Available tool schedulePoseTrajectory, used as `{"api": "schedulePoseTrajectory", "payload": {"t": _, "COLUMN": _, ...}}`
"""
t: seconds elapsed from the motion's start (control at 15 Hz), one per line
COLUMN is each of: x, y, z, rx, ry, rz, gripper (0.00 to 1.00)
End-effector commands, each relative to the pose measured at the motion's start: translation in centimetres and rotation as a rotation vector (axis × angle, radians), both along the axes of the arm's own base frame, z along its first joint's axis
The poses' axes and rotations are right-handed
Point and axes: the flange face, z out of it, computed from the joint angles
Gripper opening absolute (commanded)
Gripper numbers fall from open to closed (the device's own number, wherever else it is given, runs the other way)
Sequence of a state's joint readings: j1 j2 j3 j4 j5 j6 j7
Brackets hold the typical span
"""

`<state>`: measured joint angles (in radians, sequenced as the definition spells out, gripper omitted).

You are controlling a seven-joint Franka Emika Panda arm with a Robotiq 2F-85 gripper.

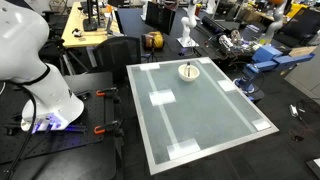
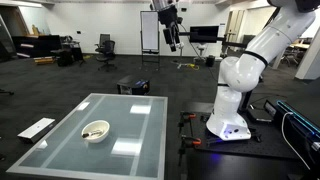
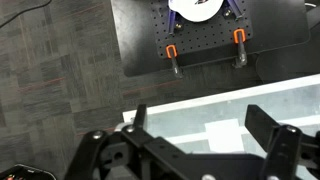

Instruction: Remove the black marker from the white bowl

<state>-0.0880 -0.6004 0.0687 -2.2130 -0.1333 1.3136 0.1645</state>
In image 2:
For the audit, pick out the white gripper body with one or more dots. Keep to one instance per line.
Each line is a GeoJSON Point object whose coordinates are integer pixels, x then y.
{"type": "Point", "coordinates": [169, 35]}

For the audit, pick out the black marker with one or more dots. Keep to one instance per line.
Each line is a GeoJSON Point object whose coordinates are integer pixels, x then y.
{"type": "Point", "coordinates": [87, 135]}

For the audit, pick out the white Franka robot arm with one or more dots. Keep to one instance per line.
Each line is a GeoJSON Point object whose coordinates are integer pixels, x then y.
{"type": "Point", "coordinates": [240, 70]}

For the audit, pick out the white bowl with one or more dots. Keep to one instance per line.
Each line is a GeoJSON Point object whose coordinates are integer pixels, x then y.
{"type": "Point", "coordinates": [101, 128]}

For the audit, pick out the whiteboard on stand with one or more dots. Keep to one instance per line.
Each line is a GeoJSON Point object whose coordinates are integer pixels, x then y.
{"type": "Point", "coordinates": [149, 31]}

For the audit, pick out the black monitor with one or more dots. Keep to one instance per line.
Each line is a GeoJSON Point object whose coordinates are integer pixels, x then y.
{"type": "Point", "coordinates": [204, 34]}

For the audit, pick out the black waste bin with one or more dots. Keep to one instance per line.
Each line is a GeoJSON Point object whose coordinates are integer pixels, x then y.
{"type": "Point", "coordinates": [210, 61]}

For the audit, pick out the black box with blue light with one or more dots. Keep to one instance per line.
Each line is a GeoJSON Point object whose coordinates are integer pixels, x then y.
{"type": "Point", "coordinates": [133, 85]}

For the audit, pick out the black office chair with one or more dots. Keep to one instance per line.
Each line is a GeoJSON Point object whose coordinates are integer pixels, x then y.
{"type": "Point", "coordinates": [106, 53]}

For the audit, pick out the grey office chair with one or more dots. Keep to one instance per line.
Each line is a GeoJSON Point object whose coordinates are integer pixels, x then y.
{"type": "Point", "coordinates": [104, 37]}

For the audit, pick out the black mounting pole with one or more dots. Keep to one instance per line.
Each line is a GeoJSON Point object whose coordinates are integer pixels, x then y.
{"type": "Point", "coordinates": [246, 100]}

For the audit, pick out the white tape strip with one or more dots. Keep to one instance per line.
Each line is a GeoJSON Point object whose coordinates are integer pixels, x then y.
{"type": "Point", "coordinates": [141, 140]}
{"type": "Point", "coordinates": [73, 131]}

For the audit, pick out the small black box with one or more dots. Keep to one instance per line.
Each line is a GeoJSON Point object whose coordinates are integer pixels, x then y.
{"type": "Point", "coordinates": [258, 115]}

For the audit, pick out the black low cart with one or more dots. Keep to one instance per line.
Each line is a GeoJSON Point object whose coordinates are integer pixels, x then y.
{"type": "Point", "coordinates": [63, 56]}

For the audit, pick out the yellow wooden planks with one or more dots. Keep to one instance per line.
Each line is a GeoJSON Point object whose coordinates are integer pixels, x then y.
{"type": "Point", "coordinates": [44, 60]}

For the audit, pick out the black desk cabinet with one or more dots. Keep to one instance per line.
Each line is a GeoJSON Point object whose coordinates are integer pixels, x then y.
{"type": "Point", "coordinates": [36, 45]}

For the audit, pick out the black console with blue strip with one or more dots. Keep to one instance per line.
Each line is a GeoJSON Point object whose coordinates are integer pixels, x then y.
{"type": "Point", "coordinates": [300, 130]}

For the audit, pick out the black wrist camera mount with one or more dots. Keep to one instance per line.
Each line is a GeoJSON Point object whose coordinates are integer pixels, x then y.
{"type": "Point", "coordinates": [167, 15]}

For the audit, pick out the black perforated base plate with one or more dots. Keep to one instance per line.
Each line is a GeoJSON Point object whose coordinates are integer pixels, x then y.
{"type": "Point", "coordinates": [266, 143]}

